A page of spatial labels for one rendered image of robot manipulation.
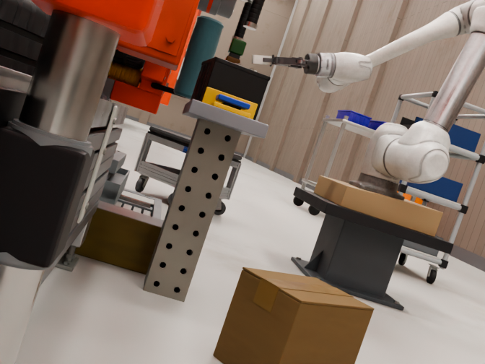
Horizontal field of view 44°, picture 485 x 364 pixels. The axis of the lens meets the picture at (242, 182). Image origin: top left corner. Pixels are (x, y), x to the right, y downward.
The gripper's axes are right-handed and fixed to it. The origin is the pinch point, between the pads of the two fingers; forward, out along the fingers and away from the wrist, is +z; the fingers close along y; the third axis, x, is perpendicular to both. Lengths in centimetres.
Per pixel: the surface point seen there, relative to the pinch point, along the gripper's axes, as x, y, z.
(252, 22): -9.2, 24.3, 9.4
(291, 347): 58, 119, 20
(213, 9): -14.3, 8.0, 19.7
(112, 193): 45, 33, 50
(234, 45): 1, 50, 20
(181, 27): 0, 68, 36
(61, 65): 17, 177, 53
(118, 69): 8, 5, 50
